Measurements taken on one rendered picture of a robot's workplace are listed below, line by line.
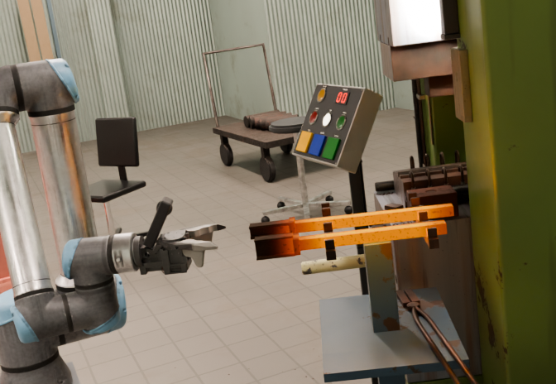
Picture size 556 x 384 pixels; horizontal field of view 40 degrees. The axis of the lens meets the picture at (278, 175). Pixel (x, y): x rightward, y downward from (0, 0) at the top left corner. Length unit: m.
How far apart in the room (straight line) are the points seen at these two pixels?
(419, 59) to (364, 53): 7.45
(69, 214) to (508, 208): 1.07
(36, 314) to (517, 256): 1.08
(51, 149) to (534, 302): 1.21
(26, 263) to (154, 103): 8.93
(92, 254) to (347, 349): 0.61
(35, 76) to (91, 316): 0.60
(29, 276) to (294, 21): 7.52
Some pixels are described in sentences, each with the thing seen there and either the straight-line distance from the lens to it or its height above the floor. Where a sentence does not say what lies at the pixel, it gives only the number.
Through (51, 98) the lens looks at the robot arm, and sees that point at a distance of 1.98.
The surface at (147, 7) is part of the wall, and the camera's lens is 10.67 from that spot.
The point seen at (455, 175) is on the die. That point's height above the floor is 0.99.
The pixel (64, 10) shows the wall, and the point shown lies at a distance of 10.47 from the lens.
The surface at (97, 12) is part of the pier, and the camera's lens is 10.32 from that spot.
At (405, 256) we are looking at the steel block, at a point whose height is 0.83.
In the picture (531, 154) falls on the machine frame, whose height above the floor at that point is 1.13.
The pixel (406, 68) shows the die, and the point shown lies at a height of 1.30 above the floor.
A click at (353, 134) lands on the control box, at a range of 2.58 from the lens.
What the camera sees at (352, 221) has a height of 1.03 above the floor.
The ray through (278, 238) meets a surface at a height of 1.04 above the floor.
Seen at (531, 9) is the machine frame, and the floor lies 1.43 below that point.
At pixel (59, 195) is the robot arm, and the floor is 1.11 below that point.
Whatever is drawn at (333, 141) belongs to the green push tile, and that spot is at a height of 1.03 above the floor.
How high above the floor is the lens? 1.53
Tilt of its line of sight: 13 degrees down
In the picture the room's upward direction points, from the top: 8 degrees counter-clockwise
